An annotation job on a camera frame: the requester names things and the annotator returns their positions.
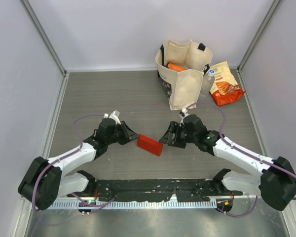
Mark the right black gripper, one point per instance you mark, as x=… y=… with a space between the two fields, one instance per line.
x=174 y=127

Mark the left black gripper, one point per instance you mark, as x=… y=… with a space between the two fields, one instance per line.
x=130 y=135

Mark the red cardboard paper box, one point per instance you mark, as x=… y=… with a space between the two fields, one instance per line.
x=150 y=145

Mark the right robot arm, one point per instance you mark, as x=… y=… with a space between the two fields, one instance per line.
x=274 y=180

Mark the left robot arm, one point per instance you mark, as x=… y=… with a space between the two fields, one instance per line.
x=48 y=179

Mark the beige canvas tote bag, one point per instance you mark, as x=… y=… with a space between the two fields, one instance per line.
x=183 y=88

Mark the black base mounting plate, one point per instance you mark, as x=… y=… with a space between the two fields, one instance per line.
x=156 y=190

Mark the clear plastic water bottle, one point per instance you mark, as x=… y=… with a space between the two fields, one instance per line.
x=207 y=83

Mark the orange item in bag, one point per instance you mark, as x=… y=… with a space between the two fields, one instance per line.
x=175 y=67

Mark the orange chips bag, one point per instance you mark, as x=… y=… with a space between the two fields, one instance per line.
x=225 y=89

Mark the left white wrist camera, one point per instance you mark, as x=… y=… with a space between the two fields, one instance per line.
x=114 y=116

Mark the slotted cable duct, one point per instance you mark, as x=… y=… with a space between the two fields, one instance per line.
x=171 y=204

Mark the left aluminium frame post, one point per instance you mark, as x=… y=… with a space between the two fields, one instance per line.
x=41 y=32

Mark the aluminium frame post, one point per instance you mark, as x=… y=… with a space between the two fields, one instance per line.
x=41 y=32
x=258 y=35

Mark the right aluminium frame post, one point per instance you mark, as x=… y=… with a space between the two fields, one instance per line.
x=258 y=35

